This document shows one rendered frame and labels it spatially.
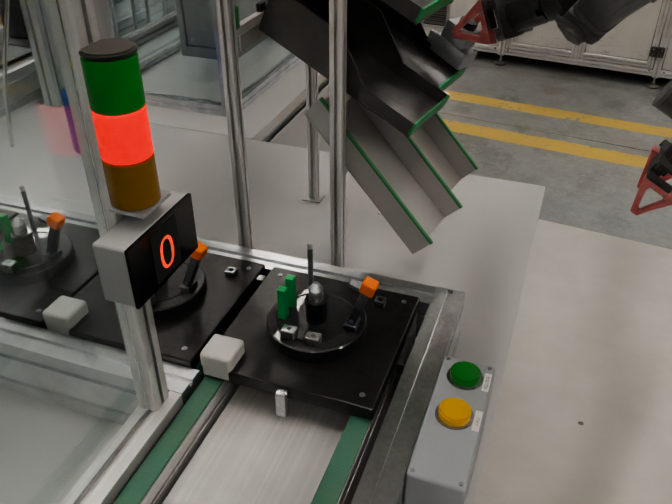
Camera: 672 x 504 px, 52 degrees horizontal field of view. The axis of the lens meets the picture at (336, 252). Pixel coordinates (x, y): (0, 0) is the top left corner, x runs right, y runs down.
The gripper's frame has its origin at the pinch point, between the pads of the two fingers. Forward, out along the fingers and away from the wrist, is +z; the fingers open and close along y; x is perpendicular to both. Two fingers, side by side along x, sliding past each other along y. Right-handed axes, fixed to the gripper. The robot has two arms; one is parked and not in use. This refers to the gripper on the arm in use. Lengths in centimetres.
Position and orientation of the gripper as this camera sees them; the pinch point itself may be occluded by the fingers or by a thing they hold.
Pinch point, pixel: (464, 30)
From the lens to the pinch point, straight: 119.5
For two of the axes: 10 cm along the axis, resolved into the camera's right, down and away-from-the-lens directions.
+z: -7.2, 0.7, 6.9
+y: -6.3, 3.6, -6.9
